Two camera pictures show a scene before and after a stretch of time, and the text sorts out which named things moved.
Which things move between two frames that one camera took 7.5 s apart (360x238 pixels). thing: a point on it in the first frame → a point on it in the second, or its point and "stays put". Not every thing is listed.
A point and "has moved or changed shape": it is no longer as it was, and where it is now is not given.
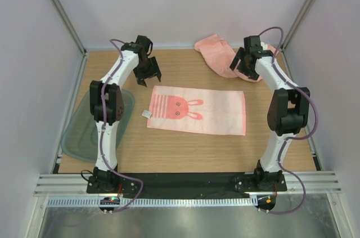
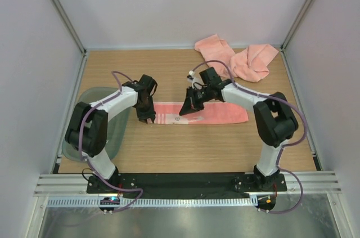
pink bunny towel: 197,109 has moved or changed shape
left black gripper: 154,68 → 143,116
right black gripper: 241,54 → 191,105
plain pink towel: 219,56 stays put
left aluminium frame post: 66,17 stays put
